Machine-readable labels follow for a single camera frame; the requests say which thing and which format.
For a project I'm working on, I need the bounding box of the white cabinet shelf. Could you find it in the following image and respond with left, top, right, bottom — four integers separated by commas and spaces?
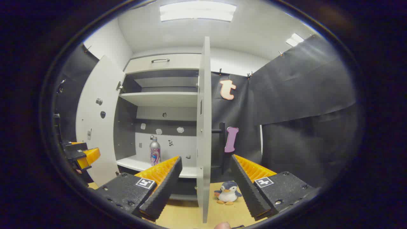
119, 92, 198, 108
116, 155, 197, 178

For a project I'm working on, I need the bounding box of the white cabinet door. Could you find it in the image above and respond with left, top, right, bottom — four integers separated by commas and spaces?
196, 36, 212, 224
76, 55, 126, 186

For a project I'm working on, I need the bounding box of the black backdrop cloth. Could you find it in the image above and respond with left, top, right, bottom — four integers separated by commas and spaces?
53, 43, 100, 143
210, 33, 358, 189

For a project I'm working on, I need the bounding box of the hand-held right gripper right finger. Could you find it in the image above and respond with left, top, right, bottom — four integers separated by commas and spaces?
230, 154, 320, 221

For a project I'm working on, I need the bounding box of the silver bottle with colourful label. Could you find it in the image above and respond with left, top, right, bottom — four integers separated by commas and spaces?
149, 135, 161, 166

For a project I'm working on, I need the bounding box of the large ceiling light panel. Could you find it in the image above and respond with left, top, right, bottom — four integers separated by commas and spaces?
160, 2, 237, 22

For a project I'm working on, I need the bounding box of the small ceiling light panel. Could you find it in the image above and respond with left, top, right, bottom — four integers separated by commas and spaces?
286, 33, 305, 47

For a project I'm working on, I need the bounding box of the white and grey cabinet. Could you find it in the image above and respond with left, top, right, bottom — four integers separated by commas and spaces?
114, 52, 204, 201

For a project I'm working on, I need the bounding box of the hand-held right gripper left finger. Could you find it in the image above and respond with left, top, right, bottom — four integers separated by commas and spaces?
95, 156, 183, 222

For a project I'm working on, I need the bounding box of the penguin plush toy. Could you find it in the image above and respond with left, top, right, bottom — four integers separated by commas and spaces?
214, 181, 243, 205

